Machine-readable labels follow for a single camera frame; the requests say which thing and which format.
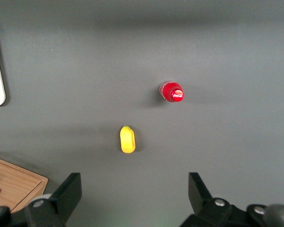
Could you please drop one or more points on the yellow lemon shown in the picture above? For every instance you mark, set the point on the yellow lemon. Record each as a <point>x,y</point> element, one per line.
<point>127,139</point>

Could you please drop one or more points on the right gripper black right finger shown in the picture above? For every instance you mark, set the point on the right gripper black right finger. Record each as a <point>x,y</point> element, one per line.
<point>201,201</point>

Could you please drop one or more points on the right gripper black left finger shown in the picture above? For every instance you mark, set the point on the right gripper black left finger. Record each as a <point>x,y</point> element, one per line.
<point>66,196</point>

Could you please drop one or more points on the wooden two-drawer cabinet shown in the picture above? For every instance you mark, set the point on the wooden two-drawer cabinet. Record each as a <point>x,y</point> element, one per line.
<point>16,182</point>

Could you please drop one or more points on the red cola bottle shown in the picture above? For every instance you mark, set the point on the red cola bottle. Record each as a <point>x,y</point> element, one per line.
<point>171,92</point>

